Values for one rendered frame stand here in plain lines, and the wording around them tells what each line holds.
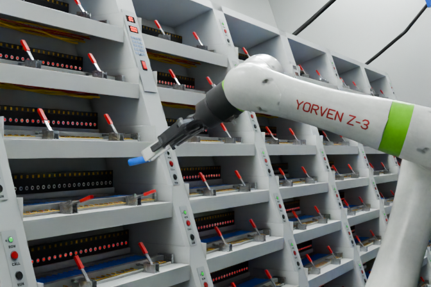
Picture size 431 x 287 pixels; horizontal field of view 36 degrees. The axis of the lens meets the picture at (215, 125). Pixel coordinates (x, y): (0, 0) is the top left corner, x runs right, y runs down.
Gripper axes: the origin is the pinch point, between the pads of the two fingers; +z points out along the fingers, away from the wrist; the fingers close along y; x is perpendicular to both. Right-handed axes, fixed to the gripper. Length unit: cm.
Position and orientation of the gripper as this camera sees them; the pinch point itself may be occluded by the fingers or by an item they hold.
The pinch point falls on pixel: (156, 150)
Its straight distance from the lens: 173.0
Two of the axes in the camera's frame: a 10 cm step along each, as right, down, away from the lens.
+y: 4.6, 0.4, 8.9
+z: -7.7, 5.2, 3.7
